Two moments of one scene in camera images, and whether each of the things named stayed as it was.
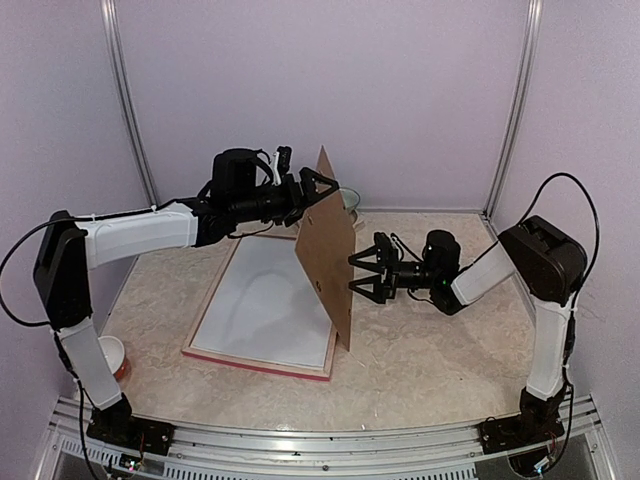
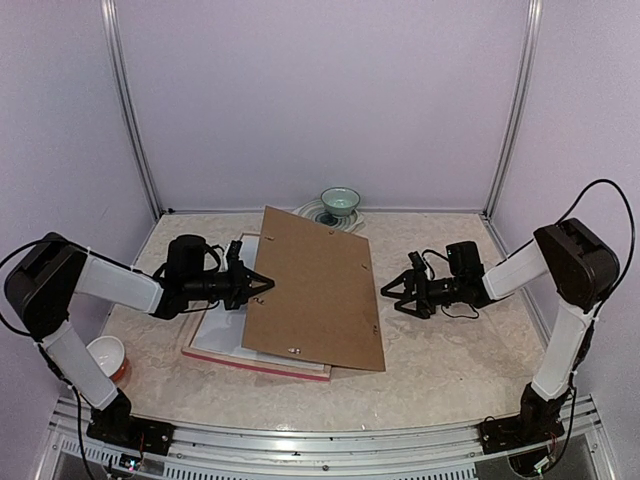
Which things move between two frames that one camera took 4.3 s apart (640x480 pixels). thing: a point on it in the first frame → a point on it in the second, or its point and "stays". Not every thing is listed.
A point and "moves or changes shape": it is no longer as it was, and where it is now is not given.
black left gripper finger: x=308 y=177 → x=250 y=291
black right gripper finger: x=378 y=295 → x=418 y=312
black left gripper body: x=290 y=204 → x=229 y=289
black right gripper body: x=395 y=277 → x=433 y=296
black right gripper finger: x=377 y=266 → x=407 y=278
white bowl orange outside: x=115 y=356 stays
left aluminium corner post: x=112 y=18 stays
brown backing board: x=326 y=245 moves or changes shape
